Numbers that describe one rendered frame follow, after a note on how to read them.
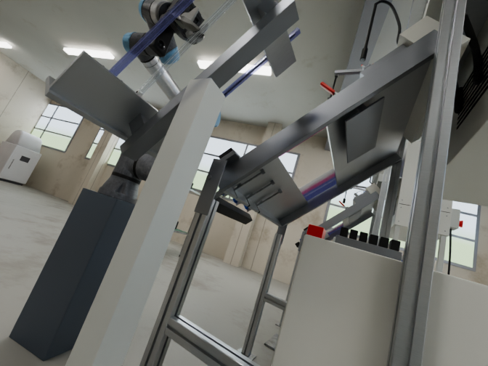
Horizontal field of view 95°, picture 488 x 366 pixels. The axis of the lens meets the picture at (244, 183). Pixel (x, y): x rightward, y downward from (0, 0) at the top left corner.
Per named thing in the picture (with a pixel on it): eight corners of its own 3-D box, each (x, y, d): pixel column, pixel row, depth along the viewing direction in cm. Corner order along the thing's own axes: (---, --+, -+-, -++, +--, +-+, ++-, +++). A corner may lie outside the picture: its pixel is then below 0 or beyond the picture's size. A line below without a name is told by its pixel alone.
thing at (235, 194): (223, 192, 70) (216, 174, 74) (279, 227, 126) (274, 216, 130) (226, 190, 70) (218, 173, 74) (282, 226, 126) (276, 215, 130)
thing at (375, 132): (332, 121, 63) (322, 110, 66) (341, 192, 119) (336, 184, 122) (450, 46, 57) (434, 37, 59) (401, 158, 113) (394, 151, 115)
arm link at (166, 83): (186, 107, 130) (128, 23, 86) (202, 110, 127) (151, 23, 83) (178, 124, 127) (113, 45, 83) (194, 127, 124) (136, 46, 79)
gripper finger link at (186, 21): (204, 3, 55) (186, 1, 60) (188, 22, 55) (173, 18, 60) (211, 15, 57) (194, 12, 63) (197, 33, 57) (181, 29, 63)
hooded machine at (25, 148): (25, 186, 573) (51, 141, 601) (-3, 179, 518) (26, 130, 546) (9, 180, 592) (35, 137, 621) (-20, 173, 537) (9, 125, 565)
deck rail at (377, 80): (219, 190, 69) (213, 174, 72) (223, 192, 70) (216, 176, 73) (454, 40, 55) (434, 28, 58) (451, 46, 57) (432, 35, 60)
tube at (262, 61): (157, 151, 66) (155, 149, 66) (160, 153, 67) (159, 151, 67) (299, 28, 57) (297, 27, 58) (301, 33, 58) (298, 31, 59)
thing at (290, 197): (223, 184, 71) (220, 176, 73) (279, 222, 127) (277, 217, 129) (274, 150, 68) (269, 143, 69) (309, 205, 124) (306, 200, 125)
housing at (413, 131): (438, 59, 57) (399, 33, 64) (401, 148, 98) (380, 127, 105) (471, 38, 55) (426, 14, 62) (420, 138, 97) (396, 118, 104)
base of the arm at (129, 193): (88, 189, 89) (99, 166, 91) (116, 197, 103) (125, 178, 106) (117, 199, 85) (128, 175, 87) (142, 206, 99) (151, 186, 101)
